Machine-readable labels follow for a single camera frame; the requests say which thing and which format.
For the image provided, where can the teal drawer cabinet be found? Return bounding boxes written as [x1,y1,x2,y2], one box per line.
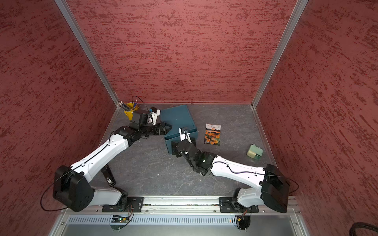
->
[160,105,198,155]

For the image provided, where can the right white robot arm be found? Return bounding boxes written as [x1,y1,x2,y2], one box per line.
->
[172,140,293,213]

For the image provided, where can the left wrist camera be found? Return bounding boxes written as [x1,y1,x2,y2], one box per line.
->
[148,107,161,125]

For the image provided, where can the right corner aluminium post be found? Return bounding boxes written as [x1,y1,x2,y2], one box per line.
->
[252,0,308,109]

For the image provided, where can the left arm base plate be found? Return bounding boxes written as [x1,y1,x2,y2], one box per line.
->
[102,197,144,213]

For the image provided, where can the green pencil sharpener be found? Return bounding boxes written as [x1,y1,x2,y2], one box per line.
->
[247,144,263,160]

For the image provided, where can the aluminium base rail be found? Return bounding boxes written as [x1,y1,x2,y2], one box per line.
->
[50,196,309,236]

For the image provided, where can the left corner aluminium post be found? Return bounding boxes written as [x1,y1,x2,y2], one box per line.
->
[54,0,120,107]

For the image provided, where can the black cable bundle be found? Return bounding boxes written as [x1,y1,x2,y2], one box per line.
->
[349,222,378,236]

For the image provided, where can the pens in cup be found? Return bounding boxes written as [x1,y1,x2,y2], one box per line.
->
[117,101,138,112]

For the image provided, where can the corner aluminium post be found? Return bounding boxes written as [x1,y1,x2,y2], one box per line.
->
[252,0,308,109]
[54,0,120,107]

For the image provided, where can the orange flower seed bag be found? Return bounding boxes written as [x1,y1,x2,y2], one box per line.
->
[204,124,221,146]

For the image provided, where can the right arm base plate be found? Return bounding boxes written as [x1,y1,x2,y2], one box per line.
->
[219,197,259,213]

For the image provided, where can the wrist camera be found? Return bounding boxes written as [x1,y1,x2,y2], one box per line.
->
[148,107,161,125]
[179,127,192,143]

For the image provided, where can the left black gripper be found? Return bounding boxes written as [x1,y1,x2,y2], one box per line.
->
[140,122,172,137]

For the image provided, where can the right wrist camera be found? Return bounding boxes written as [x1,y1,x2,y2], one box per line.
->
[179,127,192,143]

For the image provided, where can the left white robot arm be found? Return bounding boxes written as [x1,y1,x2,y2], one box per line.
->
[50,122,172,212]

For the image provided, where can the yellow pen cup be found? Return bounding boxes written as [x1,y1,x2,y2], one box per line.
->
[124,104,139,121]

